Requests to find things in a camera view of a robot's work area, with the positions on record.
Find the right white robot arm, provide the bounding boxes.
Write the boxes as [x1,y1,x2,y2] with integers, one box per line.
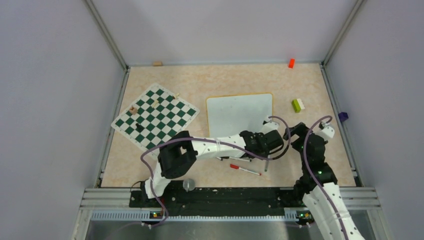
[284,122,364,240]

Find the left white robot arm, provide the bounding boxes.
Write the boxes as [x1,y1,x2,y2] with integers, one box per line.
[141,129,284,207]

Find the yellow-framed whiteboard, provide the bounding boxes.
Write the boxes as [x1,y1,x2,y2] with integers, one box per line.
[206,92,273,138]

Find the green white toy block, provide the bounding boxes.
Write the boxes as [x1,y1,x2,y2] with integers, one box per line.
[291,98,305,113]

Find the purple toy block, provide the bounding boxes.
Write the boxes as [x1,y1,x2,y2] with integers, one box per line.
[338,112,349,123]

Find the red capped marker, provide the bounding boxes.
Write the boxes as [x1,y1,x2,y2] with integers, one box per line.
[229,164,262,176]

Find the black capped marker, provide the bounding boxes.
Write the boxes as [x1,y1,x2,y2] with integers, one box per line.
[216,156,252,162]

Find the orange toy block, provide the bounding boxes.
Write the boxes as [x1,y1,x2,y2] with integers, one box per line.
[288,58,296,69]

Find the green white chess mat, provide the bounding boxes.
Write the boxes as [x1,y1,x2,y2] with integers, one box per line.
[111,83,200,151]

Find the cream chess piece middle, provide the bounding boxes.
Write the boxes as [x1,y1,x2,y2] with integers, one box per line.
[151,100,159,108]

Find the wooden cork piece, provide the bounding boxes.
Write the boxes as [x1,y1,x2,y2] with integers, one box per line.
[152,61,163,67]

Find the wooden cube chess piece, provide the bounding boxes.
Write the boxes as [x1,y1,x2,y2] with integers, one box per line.
[128,106,138,115]

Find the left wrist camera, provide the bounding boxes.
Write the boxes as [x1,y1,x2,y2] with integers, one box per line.
[260,120,280,134]

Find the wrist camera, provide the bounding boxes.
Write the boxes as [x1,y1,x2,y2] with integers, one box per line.
[260,120,280,134]
[315,121,335,141]

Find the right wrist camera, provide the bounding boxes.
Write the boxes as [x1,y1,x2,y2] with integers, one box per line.
[315,121,335,141]

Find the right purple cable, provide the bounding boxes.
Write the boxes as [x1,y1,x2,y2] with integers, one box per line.
[303,115,350,240]

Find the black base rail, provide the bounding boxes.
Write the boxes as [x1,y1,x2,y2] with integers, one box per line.
[129,181,304,217]

